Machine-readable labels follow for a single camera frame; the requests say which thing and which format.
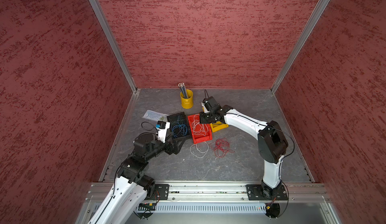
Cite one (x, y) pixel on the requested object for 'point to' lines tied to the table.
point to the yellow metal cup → (187, 103)
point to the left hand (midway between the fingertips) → (178, 139)
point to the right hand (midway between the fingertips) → (200, 121)
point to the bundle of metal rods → (182, 86)
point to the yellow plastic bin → (218, 126)
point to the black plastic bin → (173, 118)
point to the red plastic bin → (198, 138)
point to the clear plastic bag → (154, 115)
